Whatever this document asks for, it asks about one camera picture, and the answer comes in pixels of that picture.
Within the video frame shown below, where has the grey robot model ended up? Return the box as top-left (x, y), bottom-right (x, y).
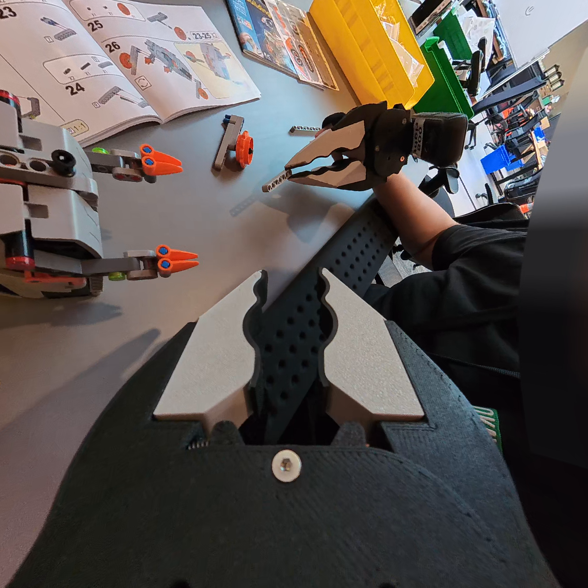
top-left (0, 89), bottom-right (199, 299)

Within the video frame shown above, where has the yellow plastic bin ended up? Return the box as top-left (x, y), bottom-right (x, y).
top-left (309, 0), bottom-right (435, 111)

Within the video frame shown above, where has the brown sticker sheet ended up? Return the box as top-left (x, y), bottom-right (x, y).
top-left (294, 9), bottom-right (340, 91)

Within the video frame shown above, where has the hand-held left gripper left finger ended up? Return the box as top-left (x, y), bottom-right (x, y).
top-left (154, 270), bottom-right (268, 433)

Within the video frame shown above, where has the blue instruction booklet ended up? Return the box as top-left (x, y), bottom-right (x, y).
top-left (226, 0), bottom-right (299, 76)

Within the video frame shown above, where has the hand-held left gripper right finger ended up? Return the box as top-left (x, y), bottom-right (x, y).
top-left (318, 268), bottom-right (425, 437)

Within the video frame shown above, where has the white orange sticker sheet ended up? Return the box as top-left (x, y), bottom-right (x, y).
top-left (264, 0), bottom-right (322, 85)

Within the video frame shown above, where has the green plastic bin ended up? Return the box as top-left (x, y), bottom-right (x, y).
top-left (433, 10), bottom-right (476, 58)
top-left (411, 36), bottom-right (475, 122)

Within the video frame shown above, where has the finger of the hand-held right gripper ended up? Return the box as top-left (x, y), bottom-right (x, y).
top-left (291, 159), bottom-right (369, 190)
top-left (284, 117), bottom-right (367, 172)

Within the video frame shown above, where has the open instruction booklet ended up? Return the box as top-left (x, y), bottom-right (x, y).
top-left (0, 0), bottom-right (262, 148)

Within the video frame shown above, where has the blue plastic bin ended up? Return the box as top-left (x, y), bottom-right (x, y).
top-left (481, 146), bottom-right (516, 175)

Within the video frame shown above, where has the person's right forearm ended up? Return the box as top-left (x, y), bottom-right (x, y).
top-left (374, 172), bottom-right (460, 273)

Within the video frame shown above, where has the grey beam assembly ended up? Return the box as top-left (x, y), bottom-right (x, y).
top-left (213, 115), bottom-right (245, 172)

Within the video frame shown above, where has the black office chair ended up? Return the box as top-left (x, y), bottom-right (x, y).
top-left (418, 165), bottom-right (461, 194)

